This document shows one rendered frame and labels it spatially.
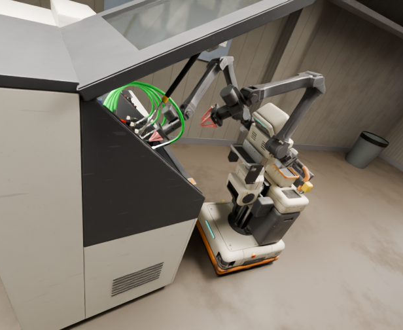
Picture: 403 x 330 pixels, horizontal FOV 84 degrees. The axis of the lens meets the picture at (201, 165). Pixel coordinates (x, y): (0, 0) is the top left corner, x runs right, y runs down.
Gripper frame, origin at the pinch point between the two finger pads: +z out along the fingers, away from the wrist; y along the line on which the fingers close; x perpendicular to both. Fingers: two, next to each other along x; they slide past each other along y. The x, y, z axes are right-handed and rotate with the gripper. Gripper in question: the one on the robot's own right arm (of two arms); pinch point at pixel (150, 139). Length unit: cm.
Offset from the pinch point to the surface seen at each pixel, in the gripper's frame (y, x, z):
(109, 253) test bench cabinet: -16, 41, 40
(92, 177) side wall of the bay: 23.4, 42.2, 11.0
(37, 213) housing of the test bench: 26, 46, 31
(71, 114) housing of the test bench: 43, 43, -2
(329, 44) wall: -147, -208, -245
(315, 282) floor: -195, 45, -37
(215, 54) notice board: -52, -187, -83
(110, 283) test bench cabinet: -38, 41, 60
